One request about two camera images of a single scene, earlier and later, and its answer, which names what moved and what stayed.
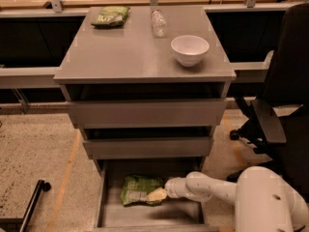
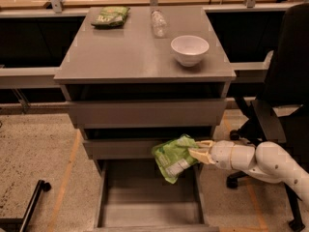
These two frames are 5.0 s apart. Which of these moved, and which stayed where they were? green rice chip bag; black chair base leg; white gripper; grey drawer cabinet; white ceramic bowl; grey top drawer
Moved: white gripper; green rice chip bag
Stayed: white ceramic bowl; black chair base leg; grey drawer cabinet; grey top drawer
